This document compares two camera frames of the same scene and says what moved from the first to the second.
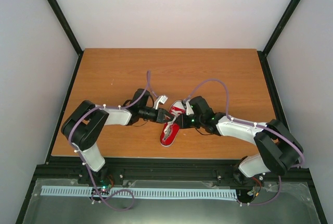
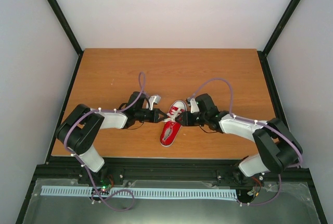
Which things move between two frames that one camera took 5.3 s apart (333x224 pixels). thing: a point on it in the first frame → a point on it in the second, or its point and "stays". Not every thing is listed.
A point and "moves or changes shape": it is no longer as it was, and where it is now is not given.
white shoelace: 176,113 moves or changes shape
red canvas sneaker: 170,129 stays
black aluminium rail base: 125,170 stays
